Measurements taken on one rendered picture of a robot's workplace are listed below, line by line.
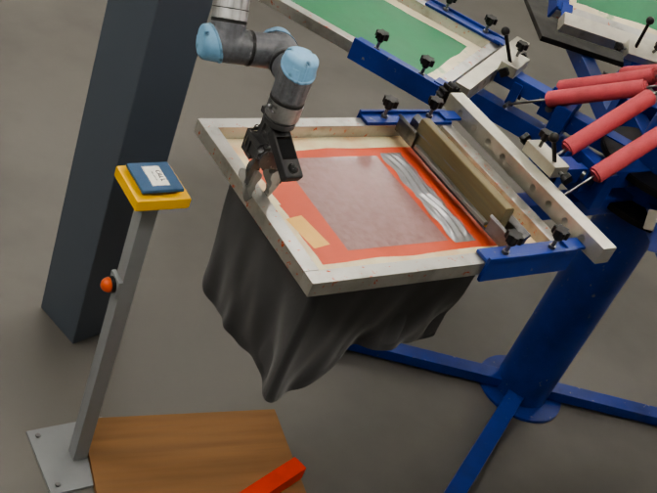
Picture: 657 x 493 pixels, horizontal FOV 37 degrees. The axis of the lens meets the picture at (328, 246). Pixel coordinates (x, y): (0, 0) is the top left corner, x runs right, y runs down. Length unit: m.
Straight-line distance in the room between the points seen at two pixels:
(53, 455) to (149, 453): 0.26
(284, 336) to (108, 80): 0.85
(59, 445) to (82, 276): 0.49
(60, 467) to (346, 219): 1.08
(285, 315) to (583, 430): 1.67
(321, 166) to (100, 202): 0.69
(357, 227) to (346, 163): 0.26
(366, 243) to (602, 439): 1.70
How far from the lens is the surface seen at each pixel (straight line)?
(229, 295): 2.52
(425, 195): 2.51
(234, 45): 2.08
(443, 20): 3.53
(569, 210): 2.59
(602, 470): 3.60
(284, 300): 2.29
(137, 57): 2.56
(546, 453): 3.52
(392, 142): 2.68
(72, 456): 2.85
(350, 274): 2.08
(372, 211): 2.37
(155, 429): 2.95
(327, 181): 2.40
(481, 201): 2.47
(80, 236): 2.94
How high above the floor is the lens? 2.22
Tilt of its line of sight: 35 degrees down
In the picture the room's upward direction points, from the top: 23 degrees clockwise
